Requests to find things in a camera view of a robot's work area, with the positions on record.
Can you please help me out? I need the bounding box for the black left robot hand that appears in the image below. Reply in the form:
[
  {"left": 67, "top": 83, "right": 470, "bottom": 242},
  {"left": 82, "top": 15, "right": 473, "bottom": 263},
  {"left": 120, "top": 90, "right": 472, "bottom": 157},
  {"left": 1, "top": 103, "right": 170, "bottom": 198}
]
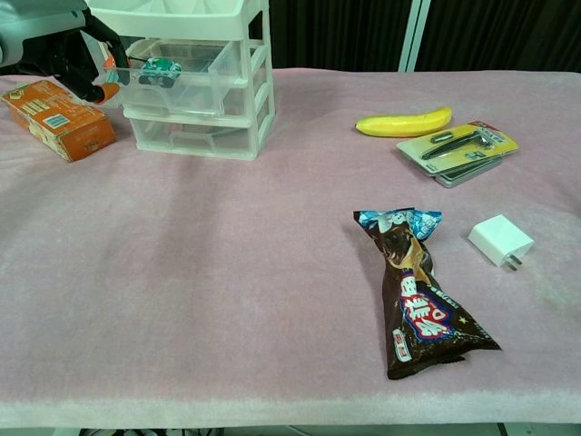
[{"left": 12, "top": 10, "right": 133, "bottom": 106}]

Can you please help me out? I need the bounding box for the green toy tank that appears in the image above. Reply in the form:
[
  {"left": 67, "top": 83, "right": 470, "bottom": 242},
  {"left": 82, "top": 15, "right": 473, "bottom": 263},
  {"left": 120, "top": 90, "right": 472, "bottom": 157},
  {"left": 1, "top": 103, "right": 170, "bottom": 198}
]
[{"left": 137, "top": 55, "right": 183, "bottom": 87}]

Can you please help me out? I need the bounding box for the clear drawer holding toys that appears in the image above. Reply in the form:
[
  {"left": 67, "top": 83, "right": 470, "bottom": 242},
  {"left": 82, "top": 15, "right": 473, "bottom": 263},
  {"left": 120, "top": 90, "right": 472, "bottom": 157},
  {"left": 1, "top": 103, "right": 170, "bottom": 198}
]
[{"left": 102, "top": 37, "right": 242, "bottom": 117}]

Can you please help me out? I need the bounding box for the clear plastic drawer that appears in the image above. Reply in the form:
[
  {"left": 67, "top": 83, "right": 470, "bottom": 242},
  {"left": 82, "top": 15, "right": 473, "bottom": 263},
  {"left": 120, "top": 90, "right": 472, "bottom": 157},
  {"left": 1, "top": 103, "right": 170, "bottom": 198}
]
[
  {"left": 129, "top": 118, "right": 251, "bottom": 154},
  {"left": 124, "top": 84, "right": 253, "bottom": 123}
]

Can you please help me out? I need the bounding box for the small orange teal toy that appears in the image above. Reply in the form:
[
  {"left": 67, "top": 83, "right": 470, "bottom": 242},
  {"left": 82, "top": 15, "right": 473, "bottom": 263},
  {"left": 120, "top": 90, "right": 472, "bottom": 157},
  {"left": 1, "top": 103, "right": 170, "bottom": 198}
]
[{"left": 103, "top": 46, "right": 123, "bottom": 86}]

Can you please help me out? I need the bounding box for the orange cardboard box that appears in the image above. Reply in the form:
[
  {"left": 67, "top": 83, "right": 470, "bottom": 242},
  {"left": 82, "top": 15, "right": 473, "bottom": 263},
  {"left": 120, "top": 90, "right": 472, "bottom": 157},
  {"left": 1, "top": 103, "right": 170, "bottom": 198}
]
[{"left": 0, "top": 79, "right": 117, "bottom": 164}]

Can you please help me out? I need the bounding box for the pink fleece table cloth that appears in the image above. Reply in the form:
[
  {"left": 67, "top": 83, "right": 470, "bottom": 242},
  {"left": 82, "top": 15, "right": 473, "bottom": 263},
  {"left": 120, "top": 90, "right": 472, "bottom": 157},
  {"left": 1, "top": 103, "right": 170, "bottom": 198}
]
[{"left": 0, "top": 66, "right": 581, "bottom": 429}]

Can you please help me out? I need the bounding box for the black curtain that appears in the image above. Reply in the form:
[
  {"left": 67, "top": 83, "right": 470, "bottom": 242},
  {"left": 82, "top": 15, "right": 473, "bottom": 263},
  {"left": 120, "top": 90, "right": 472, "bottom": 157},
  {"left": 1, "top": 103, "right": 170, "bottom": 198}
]
[{"left": 0, "top": 0, "right": 581, "bottom": 74}]

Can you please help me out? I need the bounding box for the yellow banana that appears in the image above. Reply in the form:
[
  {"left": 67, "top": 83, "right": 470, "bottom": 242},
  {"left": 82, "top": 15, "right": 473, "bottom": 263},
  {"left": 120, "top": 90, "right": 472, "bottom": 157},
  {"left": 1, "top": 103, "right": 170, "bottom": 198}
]
[{"left": 354, "top": 105, "right": 454, "bottom": 138}]

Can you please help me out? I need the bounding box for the yellow razor blister pack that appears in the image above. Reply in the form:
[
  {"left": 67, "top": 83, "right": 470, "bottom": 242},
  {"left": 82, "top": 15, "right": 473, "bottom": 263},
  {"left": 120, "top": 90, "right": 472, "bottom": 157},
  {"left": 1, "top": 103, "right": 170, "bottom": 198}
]
[{"left": 395, "top": 120, "right": 520, "bottom": 176}]

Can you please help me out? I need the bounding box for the razor blister pack underneath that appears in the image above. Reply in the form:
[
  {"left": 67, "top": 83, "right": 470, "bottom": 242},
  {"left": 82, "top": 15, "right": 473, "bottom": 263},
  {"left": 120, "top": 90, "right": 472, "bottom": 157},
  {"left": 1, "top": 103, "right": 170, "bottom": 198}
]
[{"left": 425, "top": 154, "right": 515, "bottom": 189}]

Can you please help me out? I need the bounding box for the brown chocolate snack bag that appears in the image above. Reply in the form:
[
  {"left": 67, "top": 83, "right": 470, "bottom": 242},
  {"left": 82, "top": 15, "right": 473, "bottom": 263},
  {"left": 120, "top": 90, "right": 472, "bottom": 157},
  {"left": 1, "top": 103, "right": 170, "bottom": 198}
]
[{"left": 352, "top": 207, "right": 502, "bottom": 382}]

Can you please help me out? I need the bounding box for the white charger plug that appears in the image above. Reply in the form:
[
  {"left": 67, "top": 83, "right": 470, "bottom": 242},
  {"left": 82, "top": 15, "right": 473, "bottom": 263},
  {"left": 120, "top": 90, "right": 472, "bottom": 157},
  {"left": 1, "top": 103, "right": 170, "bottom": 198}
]
[{"left": 468, "top": 213, "right": 536, "bottom": 273}]

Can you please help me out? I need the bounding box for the clear plastic drawer unit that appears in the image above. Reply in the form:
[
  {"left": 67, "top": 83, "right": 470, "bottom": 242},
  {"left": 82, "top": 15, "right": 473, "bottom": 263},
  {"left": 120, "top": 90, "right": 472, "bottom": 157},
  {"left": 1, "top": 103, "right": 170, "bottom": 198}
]
[{"left": 84, "top": 0, "right": 277, "bottom": 162}]

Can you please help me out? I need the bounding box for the white vertical post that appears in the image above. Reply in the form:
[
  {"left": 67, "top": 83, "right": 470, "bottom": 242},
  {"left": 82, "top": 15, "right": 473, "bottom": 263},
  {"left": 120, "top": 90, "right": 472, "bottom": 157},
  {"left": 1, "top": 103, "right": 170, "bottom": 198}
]
[{"left": 398, "top": 0, "right": 433, "bottom": 73}]

